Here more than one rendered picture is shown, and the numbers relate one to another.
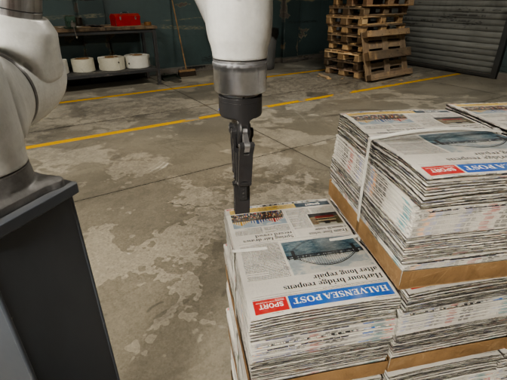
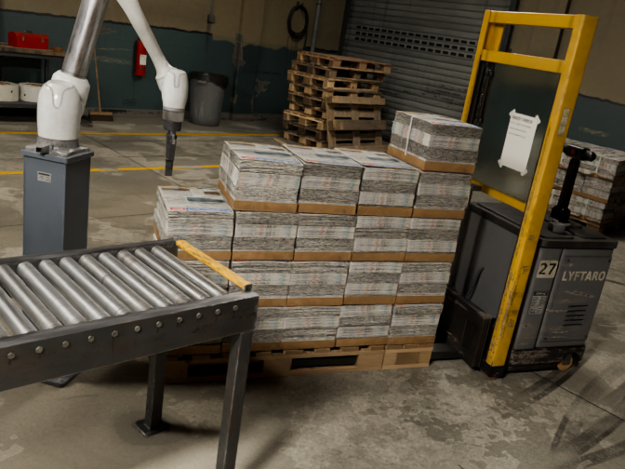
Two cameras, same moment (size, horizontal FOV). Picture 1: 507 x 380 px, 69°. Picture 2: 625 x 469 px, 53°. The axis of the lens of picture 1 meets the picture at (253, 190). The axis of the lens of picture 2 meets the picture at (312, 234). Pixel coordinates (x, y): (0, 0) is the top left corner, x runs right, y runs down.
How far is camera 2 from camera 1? 2.12 m
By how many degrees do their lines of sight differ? 15
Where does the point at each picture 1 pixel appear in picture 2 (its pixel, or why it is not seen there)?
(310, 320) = (193, 217)
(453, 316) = (261, 232)
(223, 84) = (166, 115)
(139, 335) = not seen: hidden behind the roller
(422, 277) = (243, 205)
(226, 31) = (169, 97)
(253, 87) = (178, 118)
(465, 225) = (259, 182)
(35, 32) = (85, 85)
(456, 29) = (440, 107)
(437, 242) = (248, 189)
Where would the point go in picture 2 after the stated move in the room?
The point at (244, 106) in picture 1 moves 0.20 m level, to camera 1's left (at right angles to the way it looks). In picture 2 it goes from (174, 126) to (125, 119)
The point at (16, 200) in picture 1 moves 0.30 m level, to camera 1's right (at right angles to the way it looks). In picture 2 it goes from (75, 150) to (152, 158)
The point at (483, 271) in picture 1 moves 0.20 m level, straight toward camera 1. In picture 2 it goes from (271, 207) to (245, 214)
